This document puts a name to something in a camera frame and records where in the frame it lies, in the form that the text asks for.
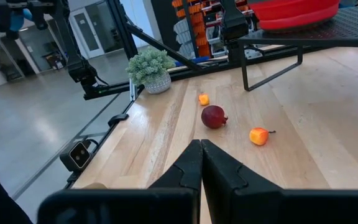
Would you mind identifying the red collapsible colander grey rim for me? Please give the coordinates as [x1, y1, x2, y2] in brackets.
[247, 0, 341, 32]

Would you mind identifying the brown-green toy kiwi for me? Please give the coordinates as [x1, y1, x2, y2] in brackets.
[81, 182, 108, 190]

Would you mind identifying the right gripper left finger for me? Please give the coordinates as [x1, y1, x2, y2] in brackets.
[149, 139, 203, 191]

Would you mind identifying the orange grey parts bin shelf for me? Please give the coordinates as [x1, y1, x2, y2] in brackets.
[171, 0, 226, 60]

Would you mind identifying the dark red toy plum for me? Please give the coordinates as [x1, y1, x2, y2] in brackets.
[201, 105, 229, 130]

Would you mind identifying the black perforated metal rack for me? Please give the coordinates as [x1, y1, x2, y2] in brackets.
[237, 4, 358, 92]

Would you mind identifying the person's hand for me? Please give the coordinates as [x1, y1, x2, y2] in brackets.
[0, 7, 34, 32]

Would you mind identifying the black edge clamp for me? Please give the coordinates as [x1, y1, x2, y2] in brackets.
[108, 113, 129, 128]

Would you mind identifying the green potted plant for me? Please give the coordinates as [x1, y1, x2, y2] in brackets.
[126, 48, 176, 95]

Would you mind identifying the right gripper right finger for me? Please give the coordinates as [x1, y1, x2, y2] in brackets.
[201, 139, 282, 224]

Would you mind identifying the small black table camera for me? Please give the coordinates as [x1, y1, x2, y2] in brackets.
[59, 139, 93, 172]

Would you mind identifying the white door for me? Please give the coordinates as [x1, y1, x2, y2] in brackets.
[68, 7, 105, 59]

